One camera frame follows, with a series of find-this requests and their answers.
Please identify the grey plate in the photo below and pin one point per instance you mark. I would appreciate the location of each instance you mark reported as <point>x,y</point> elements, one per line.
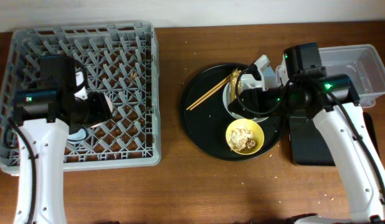
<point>226,101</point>

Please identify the pink plastic cup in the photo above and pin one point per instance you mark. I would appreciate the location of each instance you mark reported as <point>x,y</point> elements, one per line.
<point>101,109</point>

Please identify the black rectangular tray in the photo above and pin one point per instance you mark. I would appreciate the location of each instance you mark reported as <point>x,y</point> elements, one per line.
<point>307,145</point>

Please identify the blue plastic cup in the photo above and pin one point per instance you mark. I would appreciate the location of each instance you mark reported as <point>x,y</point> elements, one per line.
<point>79,136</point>

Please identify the grey dishwasher rack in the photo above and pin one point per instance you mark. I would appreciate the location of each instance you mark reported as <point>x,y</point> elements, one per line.
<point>122,61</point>

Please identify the yellow bowl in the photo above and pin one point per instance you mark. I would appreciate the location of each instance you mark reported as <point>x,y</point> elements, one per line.
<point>251,125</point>

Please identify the clear plastic bin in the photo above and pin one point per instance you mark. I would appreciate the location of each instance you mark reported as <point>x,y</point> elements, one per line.
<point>362,64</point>

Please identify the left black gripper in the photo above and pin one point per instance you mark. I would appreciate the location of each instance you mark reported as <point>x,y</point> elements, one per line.
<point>102,110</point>

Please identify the food scraps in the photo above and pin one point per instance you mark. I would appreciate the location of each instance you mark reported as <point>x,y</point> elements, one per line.
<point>242,140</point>

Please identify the wrapper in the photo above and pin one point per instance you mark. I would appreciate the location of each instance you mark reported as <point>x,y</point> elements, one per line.
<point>235,88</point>

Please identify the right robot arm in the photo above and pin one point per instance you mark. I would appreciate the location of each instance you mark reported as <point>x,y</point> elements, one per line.
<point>333,104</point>

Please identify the wooden chopstick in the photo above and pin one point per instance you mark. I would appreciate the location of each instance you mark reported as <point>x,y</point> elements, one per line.
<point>208,91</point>
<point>209,95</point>

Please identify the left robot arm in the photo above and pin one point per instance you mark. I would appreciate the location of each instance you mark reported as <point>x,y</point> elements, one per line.
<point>46,111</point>

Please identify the round black tray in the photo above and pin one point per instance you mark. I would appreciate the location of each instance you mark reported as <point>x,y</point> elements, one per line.
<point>206,125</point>

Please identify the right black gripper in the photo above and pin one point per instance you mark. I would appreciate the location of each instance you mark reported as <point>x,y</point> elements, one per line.
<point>253,102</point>

